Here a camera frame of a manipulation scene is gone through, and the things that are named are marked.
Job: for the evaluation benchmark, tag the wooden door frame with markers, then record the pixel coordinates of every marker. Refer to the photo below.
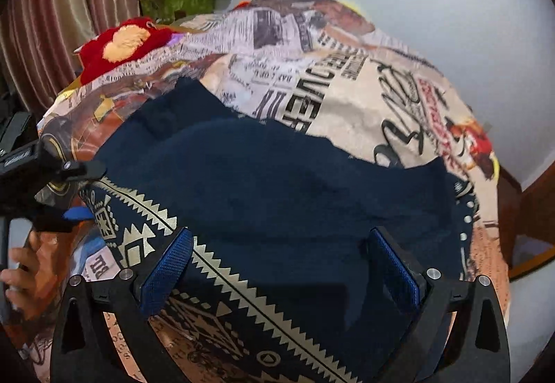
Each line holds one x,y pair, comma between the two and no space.
535,231

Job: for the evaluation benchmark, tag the striped curtain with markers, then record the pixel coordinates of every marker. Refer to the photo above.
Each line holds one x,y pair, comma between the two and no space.
65,5

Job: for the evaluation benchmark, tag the red plush pillow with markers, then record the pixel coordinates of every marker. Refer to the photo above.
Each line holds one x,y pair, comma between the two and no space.
151,40

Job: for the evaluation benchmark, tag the person's left hand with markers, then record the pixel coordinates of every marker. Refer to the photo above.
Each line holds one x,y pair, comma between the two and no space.
26,279

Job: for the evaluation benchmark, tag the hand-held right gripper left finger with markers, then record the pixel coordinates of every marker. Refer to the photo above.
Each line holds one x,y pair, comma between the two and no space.
167,274

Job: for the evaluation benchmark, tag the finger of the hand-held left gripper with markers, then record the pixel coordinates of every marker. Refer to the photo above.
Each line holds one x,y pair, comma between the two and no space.
73,171
56,221

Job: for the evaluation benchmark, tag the navy patterned garment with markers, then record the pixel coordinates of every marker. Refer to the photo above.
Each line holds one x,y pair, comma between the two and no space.
282,192

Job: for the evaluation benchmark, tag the yellow cloth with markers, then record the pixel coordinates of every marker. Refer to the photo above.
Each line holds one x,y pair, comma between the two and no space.
352,6

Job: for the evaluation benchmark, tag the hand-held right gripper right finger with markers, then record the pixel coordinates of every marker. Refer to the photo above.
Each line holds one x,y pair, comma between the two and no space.
396,274

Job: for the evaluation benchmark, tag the newspaper print blanket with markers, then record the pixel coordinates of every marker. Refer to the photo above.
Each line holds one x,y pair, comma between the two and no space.
347,96

